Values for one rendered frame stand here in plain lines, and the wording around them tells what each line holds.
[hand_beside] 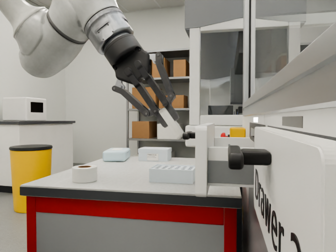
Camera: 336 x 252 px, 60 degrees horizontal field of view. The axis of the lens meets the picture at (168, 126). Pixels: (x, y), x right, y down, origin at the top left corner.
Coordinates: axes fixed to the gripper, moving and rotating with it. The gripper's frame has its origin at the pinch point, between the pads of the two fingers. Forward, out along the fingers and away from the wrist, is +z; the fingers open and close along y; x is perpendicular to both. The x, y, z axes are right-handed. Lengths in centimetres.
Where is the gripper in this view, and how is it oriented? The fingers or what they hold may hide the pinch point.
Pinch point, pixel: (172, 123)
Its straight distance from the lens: 59.5
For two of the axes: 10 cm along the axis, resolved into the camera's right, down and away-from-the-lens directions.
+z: 5.6, 8.2, -0.9
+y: 8.0, -5.7, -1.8
